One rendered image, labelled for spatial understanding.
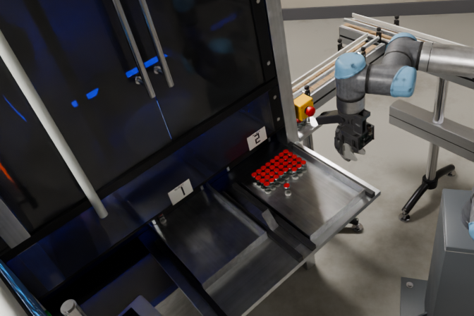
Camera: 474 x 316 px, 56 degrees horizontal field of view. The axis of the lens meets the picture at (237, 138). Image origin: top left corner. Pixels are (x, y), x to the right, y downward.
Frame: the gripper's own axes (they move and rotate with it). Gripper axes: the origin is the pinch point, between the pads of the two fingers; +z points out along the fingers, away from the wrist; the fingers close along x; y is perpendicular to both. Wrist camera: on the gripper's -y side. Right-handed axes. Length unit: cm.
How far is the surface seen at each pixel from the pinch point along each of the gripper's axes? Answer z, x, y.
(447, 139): 60, 84, -12
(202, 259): 21, -48, -19
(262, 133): 7.1, -4.3, -35.5
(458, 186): 110, 105, -12
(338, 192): 21.4, 1.1, -5.3
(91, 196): -18, -66, -28
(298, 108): 7.7, 14.4, -35.8
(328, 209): 21.4, -6.5, -3.2
